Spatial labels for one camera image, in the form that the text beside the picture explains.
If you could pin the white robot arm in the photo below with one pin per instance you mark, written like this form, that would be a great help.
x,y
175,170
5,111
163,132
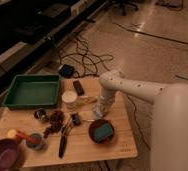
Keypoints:
x,y
169,132

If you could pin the black remote control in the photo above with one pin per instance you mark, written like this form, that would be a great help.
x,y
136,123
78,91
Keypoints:
x,y
78,88

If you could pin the white cylindrical container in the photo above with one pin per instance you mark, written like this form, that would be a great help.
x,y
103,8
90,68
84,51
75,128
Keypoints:
x,y
69,98

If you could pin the black power adapter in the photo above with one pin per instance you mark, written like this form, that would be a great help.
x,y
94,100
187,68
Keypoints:
x,y
66,70

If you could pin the dark red bowl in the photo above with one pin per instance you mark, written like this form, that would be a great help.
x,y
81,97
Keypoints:
x,y
98,123

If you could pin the small black binder clip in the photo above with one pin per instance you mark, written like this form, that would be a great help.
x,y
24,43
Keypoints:
x,y
76,119

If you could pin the teal sponge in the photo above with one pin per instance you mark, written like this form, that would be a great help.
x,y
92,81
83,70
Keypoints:
x,y
102,133

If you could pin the small round metal tin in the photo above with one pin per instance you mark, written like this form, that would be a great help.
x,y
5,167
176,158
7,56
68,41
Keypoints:
x,y
40,114

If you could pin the green plastic tray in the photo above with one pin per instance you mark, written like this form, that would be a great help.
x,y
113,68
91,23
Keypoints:
x,y
33,91

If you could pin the small grey cup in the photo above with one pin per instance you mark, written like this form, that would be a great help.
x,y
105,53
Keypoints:
x,y
38,137

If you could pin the black office chair base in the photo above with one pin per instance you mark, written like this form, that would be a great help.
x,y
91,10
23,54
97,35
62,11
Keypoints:
x,y
122,4

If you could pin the dark shelving unit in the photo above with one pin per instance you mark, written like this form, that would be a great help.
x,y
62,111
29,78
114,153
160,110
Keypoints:
x,y
27,28

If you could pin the red yellow toy utensil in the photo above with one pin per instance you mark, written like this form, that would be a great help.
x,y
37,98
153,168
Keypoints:
x,y
18,135

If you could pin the purple bowl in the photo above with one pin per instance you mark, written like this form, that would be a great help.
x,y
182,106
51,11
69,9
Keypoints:
x,y
9,152

